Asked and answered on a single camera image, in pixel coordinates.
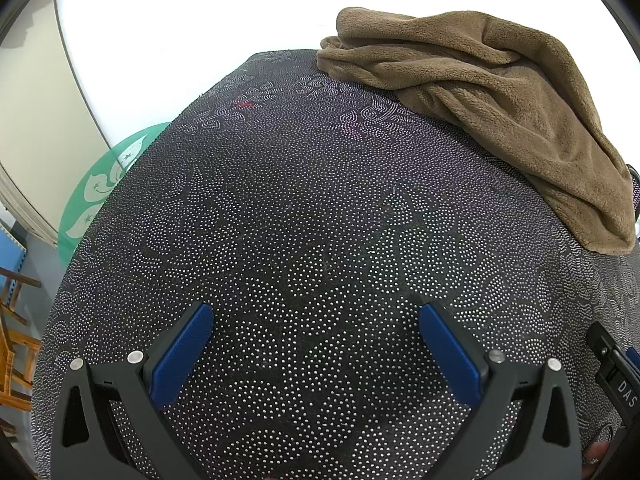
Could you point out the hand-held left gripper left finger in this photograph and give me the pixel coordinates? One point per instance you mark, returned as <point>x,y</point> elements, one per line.
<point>185,350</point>

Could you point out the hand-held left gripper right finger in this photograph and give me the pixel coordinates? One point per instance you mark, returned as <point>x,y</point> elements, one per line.
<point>450,355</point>

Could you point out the brown fleece garment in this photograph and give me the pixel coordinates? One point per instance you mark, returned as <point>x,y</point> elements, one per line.
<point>475,75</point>

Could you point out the person's right hand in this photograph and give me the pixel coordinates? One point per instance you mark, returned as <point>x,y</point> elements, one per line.
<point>597,452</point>

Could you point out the wooden chair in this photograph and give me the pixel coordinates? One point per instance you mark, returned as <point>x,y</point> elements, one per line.
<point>15,350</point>

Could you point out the black dotted tablecloth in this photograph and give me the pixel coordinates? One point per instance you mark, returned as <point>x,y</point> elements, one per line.
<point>300,210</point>

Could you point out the green round flower emblem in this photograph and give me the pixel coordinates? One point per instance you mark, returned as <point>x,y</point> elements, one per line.
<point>95,185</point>

